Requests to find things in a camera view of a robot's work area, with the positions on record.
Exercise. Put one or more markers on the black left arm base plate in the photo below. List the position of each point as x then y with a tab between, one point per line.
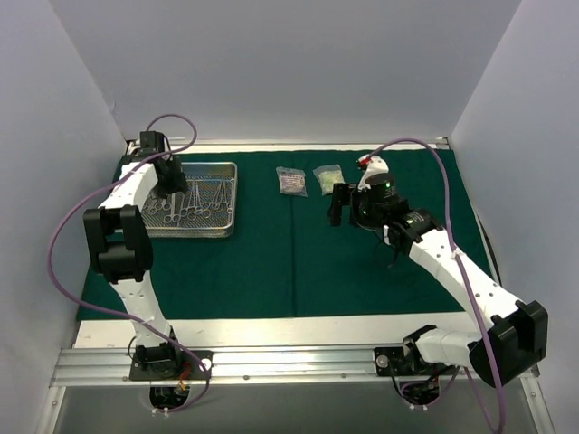
186	369

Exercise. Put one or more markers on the green packet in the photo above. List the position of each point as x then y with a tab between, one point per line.
328	176

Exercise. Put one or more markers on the green surgical drape cloth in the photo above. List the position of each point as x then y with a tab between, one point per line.
284	259

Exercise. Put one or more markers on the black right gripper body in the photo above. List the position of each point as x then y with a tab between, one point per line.
339	204

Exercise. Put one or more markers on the back aluminium rail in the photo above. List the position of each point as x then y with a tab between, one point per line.
219	145

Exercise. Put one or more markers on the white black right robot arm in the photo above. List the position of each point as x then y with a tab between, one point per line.
512	334

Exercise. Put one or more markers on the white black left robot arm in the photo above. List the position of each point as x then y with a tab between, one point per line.
122	253

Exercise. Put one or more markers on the steel mesh instrument tray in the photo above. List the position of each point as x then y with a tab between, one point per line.
219	225

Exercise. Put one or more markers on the steel needle holder clamp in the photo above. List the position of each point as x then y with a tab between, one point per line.
191	207

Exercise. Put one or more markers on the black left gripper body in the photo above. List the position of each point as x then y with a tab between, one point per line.
171	176

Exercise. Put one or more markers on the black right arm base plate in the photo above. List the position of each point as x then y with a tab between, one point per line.
393	361

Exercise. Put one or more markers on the purple packet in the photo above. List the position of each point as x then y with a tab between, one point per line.
292	181

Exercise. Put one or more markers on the steel forceps clamp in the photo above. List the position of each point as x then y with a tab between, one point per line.
179	207

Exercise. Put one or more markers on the steel haemostat clamp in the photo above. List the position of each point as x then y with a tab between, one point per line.
217	191

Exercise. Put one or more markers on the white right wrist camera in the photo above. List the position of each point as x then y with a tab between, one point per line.
370	166

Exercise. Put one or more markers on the aluminium frame rail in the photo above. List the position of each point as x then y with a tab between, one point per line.
113	366

